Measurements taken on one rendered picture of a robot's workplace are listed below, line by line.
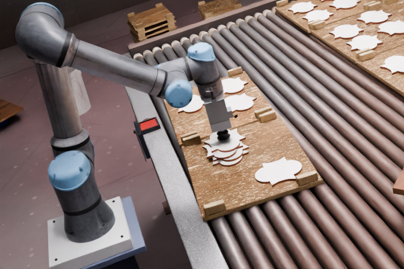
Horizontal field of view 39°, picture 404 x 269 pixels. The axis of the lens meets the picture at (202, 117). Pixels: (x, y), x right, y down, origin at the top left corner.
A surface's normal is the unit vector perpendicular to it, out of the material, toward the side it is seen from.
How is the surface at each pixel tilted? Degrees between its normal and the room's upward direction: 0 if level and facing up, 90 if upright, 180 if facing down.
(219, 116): 90
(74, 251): 2
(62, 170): 6
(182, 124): 0
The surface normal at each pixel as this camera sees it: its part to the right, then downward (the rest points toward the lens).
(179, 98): 0.18, 0.42
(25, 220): -0.25, -0.85
